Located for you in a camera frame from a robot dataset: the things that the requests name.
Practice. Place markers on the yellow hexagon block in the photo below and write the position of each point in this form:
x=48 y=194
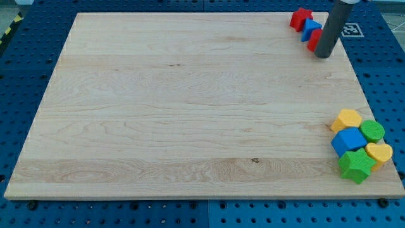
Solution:
x=345 y=119

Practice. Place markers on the light wooden board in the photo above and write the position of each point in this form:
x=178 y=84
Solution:
x=189 y=106

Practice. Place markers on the red star block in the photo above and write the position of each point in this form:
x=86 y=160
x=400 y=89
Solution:
x=299 y=17

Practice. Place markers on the red round block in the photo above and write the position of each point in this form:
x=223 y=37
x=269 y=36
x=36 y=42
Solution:
x=313 y=39

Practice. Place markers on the blue triangle block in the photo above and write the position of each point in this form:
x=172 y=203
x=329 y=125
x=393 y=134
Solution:
x=309 y=26

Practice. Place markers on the blue cube block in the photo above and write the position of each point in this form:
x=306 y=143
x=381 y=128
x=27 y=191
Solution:
x=350 y=139

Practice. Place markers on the green star block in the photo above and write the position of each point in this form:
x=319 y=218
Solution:
x=356 y=165

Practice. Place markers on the grey cylindrical pointer tool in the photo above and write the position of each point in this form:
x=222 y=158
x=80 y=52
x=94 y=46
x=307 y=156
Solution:
x=333 y=27

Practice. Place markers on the white fiducial marker tag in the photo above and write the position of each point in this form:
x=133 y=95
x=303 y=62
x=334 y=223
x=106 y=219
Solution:
x=351 y=29

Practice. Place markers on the green cylinder block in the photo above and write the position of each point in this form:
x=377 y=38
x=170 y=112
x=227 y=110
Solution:
x=372 y=131

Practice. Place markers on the yellow heart block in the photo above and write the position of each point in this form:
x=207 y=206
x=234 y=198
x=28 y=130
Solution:
x=381 y=153

